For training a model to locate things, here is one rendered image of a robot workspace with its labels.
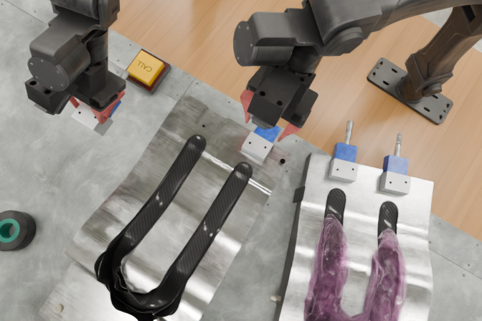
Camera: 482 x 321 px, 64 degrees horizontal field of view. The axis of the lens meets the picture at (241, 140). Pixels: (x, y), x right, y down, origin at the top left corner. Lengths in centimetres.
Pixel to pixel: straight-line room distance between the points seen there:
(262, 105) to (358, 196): 40
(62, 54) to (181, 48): 44
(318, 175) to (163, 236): 33
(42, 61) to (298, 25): 33
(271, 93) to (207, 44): 48
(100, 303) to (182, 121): 38
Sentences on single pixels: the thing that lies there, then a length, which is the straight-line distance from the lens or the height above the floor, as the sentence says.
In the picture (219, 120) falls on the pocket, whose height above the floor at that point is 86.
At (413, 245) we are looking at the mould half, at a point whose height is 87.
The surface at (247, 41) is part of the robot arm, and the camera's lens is 49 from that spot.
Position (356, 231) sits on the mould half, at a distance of 81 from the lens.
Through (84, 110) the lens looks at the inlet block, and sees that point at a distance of 76.
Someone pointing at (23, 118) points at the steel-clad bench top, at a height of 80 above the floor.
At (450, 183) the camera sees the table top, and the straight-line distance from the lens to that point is 98.
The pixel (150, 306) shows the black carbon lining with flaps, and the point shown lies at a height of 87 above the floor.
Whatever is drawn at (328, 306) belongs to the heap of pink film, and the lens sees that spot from 77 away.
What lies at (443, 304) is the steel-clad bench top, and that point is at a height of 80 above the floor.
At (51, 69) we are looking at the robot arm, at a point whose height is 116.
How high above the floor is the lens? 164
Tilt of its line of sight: 75 degrees down
